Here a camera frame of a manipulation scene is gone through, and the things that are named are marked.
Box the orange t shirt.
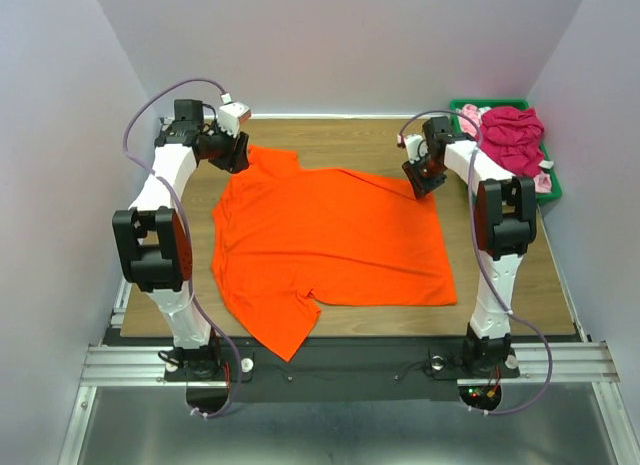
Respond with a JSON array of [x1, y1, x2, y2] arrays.
[[211, 146, 457, 360]]

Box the light pink t shirt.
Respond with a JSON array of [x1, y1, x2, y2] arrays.
[[458, 104, 552, 194]]

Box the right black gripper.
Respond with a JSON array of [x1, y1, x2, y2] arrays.
[[401, 151, 446, 199]]

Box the green plastic bin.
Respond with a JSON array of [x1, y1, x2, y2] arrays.
[[450, 98, 562, 204]]

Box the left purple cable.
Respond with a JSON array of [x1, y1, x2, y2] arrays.
[[122, 77, 244, 420]]

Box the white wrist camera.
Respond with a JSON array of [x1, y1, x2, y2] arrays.
[[397, 134, 428, 163], [217, 102, 251, 137]]

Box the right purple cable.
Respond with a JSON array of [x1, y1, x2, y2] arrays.
[[397, 110, 554, 417]]

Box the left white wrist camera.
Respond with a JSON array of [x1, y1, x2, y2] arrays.
[[217, 102, 251, 137]]

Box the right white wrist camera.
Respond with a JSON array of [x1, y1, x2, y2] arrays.
[[397, 134, 428, 163]]

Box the aluminium rail frame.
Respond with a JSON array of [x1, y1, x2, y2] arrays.
[[58, 116, 623, 465]]

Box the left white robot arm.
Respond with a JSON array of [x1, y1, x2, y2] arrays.
[[112, 95, 251, 381]]

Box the magenta t shirt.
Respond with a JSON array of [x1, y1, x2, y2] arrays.
[[480, 106, 545, 178]]

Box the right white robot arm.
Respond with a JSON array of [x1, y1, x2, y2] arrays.
[[397, 116, 537, 375]]

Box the purple cable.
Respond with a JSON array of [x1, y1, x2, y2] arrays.
[[122, 77, 244, 420], [397, 110, 554, 417]]

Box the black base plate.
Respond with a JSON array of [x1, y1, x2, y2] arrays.
[[158, 337, 519, 410]]

